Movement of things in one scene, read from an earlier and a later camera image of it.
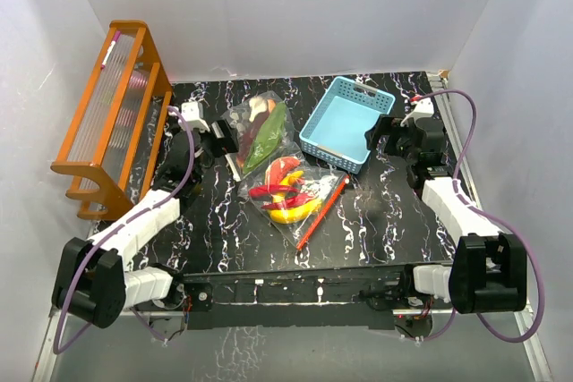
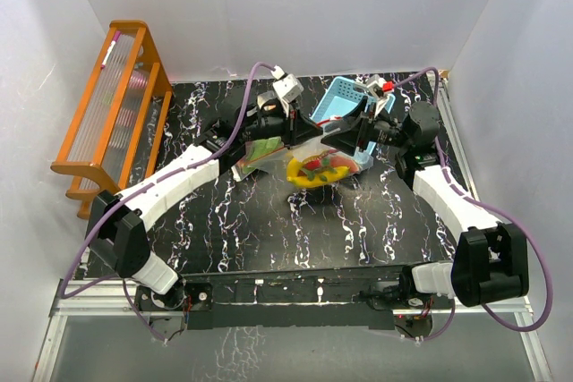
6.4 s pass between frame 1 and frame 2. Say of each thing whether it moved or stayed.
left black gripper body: moved
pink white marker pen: stayed
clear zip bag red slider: moved
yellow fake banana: moved
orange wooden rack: stayed
